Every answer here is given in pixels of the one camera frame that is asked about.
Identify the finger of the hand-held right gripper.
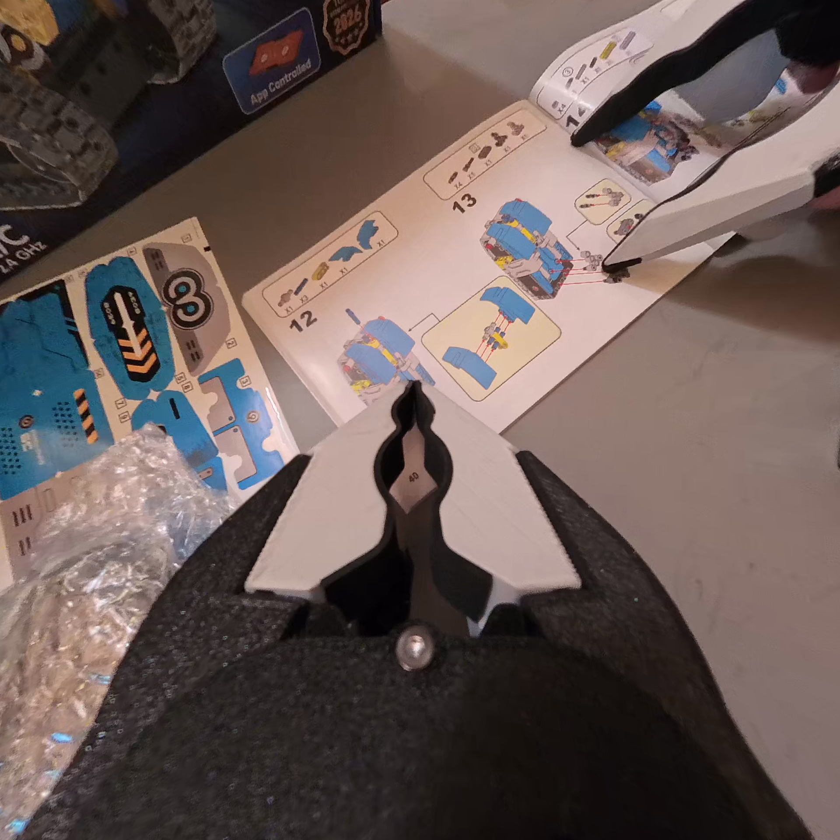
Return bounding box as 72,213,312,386
570,0,785,148
600,84,840,275

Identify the dark printed toy set box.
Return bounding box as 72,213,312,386
0,0,385,284

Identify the clear plastic bag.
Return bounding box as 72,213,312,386
0,423,238,840

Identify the blue sticker sheet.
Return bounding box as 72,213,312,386
0,217,301,578

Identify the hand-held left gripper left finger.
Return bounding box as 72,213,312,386
243,381,416,601

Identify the instruction booklet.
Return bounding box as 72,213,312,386
241,26,736,513

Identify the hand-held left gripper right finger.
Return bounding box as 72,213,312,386
415,382,583,624

